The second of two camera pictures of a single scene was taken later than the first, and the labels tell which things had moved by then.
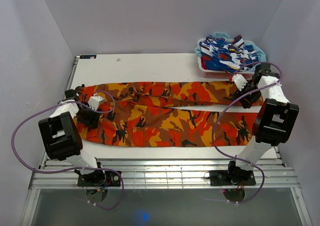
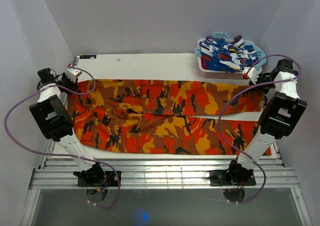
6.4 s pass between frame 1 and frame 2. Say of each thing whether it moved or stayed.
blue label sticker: stayed
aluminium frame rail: stayed
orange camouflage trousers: moved
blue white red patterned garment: stayed
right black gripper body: moved
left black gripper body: moved
